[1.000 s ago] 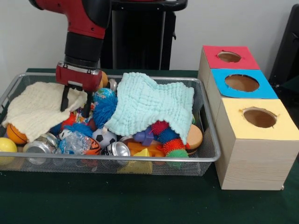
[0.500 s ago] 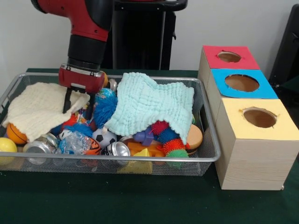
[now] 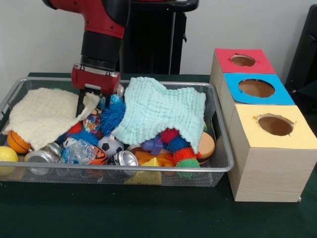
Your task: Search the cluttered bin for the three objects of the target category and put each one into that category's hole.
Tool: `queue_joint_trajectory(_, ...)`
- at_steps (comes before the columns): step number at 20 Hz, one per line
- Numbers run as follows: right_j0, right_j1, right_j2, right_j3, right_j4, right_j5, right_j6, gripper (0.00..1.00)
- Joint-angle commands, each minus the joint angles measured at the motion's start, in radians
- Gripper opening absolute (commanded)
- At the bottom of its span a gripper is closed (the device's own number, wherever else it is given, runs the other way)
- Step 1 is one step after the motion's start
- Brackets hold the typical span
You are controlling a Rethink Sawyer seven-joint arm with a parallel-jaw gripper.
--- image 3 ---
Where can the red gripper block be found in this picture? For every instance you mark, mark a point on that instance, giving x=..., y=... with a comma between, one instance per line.
x=96, y=79

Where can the colourful patterned cloth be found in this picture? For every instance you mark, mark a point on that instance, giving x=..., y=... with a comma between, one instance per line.
x=91, y=122

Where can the blue spiky rubber ball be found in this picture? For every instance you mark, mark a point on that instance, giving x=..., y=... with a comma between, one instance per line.
x=112, y=119

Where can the cream knitted cloth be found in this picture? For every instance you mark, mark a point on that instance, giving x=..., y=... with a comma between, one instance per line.
x=42, y=114

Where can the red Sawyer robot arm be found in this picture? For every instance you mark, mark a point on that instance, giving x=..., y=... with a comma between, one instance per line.
x=99, y=22

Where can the wooden three-hole sorting box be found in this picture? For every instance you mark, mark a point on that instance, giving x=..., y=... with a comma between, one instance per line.
x=272, y=173

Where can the globe print ball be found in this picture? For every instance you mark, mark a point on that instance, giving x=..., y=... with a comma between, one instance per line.
x=116, y=99

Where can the small soccer ball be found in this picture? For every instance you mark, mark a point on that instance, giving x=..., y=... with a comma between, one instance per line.
x=109, y=147

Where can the crumpled clear plastic bottle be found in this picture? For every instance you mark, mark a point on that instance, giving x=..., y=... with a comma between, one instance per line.
x=79, y=151

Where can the crushed silver can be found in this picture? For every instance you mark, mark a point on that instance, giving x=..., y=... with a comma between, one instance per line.
x=126, y=158

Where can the mint knitted cloth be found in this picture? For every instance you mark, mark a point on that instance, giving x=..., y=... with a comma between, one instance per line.
x=158, y=109

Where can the orange basketball toy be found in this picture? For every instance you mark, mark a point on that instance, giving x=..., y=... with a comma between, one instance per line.
x=16, y=142

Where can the yellow plastic ball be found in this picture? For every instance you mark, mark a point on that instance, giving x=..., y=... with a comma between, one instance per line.
x=7, y=155

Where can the dark green tablecloth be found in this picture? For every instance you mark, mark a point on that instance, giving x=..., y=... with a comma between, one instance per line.
x=148, y=215

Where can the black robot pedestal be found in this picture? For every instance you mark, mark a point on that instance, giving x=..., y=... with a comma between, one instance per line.
x=153, y=37

